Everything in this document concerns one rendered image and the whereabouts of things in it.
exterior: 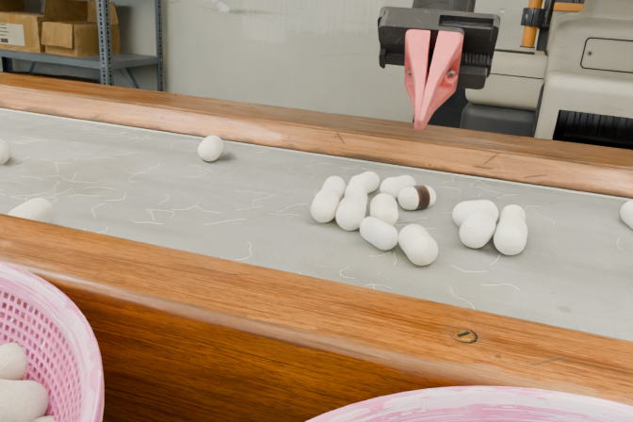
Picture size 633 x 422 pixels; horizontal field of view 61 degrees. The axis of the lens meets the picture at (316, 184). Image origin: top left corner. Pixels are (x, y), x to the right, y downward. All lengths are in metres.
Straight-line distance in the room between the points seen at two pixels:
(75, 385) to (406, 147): 0.43
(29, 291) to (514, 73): 1.17
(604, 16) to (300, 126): 0.65
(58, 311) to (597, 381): 0.22
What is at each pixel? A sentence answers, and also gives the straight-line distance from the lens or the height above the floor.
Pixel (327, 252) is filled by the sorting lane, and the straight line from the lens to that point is 0.36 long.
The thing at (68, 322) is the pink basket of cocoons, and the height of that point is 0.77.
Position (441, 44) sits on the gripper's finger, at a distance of 0.47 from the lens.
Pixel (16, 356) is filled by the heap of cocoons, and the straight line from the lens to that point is 0.28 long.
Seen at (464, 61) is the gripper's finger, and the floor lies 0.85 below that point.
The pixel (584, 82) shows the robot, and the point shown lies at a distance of 1.03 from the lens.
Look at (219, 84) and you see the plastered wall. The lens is 2.89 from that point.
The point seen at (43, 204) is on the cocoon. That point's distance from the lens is 0.40.
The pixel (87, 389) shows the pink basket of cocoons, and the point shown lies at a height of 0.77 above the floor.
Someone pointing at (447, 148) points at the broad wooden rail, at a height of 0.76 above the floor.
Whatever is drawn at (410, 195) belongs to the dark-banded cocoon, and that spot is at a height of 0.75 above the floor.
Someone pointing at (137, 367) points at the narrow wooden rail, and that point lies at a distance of 0.28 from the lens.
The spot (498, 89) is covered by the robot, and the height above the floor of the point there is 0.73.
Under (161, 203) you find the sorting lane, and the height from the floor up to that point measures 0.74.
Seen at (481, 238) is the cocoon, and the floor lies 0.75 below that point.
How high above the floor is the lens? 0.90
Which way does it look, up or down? 19 degrees down
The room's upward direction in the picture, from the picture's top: 4 degrees clockwise
